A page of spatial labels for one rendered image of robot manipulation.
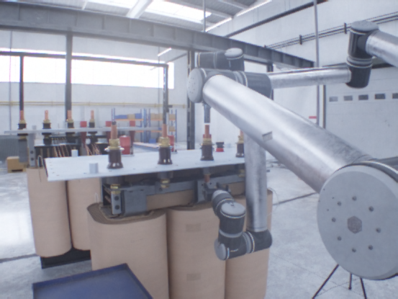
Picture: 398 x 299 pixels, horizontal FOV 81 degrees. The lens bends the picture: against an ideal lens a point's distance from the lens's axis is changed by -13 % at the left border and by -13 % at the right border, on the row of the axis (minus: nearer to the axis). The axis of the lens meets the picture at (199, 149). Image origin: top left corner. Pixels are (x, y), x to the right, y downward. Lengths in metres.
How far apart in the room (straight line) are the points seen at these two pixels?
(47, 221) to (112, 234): 1.69
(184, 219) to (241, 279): 0.72
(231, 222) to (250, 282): 1.03
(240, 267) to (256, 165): 0.98
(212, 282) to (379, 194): 1.52
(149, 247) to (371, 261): 1.20
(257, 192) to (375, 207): 0.84
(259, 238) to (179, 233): 0.53
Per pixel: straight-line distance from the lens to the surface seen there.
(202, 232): 1.64
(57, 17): 9.77
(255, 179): 1.23
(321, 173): 0.59
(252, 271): 2.08
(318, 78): 1.64
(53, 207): 3.00
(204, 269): 1.76
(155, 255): 1.54
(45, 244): 3.14
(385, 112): 14.77
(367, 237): 0.48
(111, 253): 1.47
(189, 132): 11.52
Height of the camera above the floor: 1.57
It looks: 5 degrees down
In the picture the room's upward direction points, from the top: straight up
